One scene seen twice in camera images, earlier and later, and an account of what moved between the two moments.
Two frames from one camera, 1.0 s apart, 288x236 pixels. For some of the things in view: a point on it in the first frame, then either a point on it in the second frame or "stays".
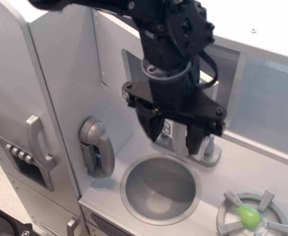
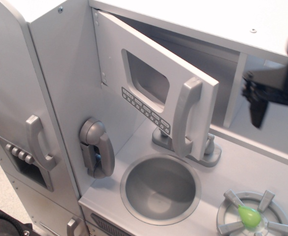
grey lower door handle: [71, 225] stays
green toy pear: [250, 218] stays
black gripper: [176, 100] -> [281, 85]
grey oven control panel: [109, 226] stays
